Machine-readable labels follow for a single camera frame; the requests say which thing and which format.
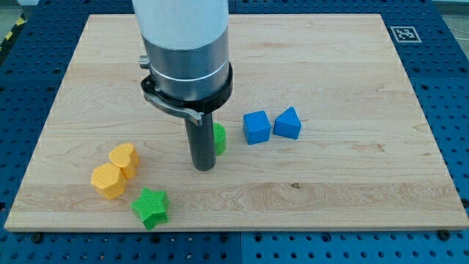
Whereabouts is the green cylinder block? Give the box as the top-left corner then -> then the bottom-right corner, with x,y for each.
213,123 -> 226,155

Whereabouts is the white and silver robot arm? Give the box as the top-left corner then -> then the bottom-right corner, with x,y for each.
132,0 -> 229,100

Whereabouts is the blue cube block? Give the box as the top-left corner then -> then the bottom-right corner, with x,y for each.
243,111 -> 271,145

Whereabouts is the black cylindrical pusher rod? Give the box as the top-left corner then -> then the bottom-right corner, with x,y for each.
185,113 -> 216,171

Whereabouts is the black tool clamp with lever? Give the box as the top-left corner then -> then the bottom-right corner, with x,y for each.
141,64 -> 234,126

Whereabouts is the blue triangular prism block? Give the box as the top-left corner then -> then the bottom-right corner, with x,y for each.
273,106 -> 302,139

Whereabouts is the wooden board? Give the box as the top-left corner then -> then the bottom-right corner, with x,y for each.
5,14 -> 468,232

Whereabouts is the green star block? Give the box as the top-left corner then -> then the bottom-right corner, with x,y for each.
130,188 -> 169,231

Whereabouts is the yellow heart block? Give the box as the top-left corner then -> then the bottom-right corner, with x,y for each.
108,143 -> 140,179

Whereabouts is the yellow hexagon block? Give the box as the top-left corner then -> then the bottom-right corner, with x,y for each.
91,163 -> 126,199

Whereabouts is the white fiducial marker tag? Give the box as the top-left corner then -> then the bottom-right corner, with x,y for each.
391,26 -> 421,43

